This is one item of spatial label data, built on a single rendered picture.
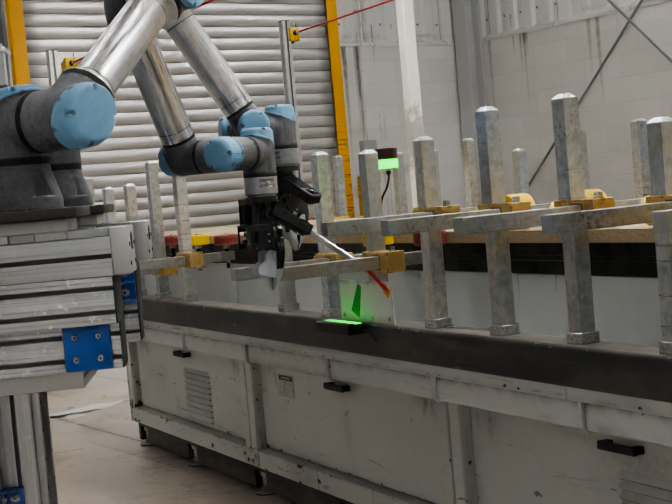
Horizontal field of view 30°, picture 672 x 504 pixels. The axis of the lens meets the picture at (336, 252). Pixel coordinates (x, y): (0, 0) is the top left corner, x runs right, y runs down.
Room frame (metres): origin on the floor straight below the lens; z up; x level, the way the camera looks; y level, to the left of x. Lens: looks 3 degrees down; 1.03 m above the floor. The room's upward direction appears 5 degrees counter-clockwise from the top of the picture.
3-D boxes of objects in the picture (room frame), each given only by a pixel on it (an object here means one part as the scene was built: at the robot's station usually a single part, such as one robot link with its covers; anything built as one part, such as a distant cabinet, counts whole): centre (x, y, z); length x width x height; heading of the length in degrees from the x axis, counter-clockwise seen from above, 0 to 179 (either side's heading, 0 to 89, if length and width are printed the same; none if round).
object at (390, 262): (2.98, -0.11, 0.85); 0.14 x 0.06 x 0.05; 28
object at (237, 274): (3.16, 0.06, 0.84); 0.44 x 0.03 x 0.04; 118
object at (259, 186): (2.82, 0.15, 1.05); 0.08 x 0.08 x 0.05
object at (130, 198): (4.55, 0.72, 0.87); 0.04 x 0.04 x 0.48; 28
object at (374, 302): (3.02, -0.06, 0.75); 0.26 x 0.01 x 0.10; 28
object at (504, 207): (2.54, -0.34, 0.95); 0.14 x 0.06 x 0.05; 28
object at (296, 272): (2.94, -0.06, 0.84); 0.43 x 0.03 x 0.04; 118
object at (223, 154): (2.75, 0.22, 1.12); 0.11 x 0.11 x 0.08; 58
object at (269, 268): (2.81, 0.15, 0.86); 0.06 x 0.03 x 0.09; 118
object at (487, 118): (2.56, -0.33, 0.93); 0.04 x 0.04 x 0.48; 28
